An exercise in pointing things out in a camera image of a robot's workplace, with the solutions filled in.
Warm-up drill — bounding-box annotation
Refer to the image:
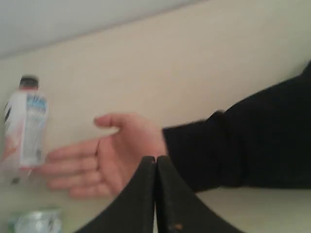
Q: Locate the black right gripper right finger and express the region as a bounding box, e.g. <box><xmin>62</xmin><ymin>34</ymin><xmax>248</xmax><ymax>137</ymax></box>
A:
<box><xmin>156</xmin><ymin>156</ymin><xmax>240</xmax><ymax>233</ymax></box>

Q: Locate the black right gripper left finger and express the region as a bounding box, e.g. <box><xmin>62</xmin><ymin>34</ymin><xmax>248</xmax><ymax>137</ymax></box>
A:
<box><xmin>77</xmin><ymin>156</ymin><xmax>156</xmax><ymax>233</ymax></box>

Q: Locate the person's open hand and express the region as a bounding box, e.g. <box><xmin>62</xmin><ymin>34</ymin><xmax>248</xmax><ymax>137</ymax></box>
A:
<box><xmin>40</xmin><ymin>113</ymin><xmax>167</xmax><ymax>198</ymax></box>

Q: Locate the black sleeved forearm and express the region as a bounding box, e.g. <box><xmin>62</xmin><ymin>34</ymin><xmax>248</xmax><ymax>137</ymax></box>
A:
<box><xmin>163</xmin><ymin>66</ymin><xmax>311</xmax><ymax>192</ymax></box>

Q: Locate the lime label bottle white cap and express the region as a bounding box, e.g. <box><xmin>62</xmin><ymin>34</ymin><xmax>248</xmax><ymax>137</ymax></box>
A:
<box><xmin>7</xmin><ymin>207</ymin><xmax>63</xmax><ymax>233</ymax></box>

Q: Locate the pink bottle black cap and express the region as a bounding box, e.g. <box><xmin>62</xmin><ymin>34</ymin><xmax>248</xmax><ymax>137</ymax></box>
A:
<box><xmin>0</xmin><ymin>74</ymin><xmax>50</xmax><ymax>186</ymax></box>

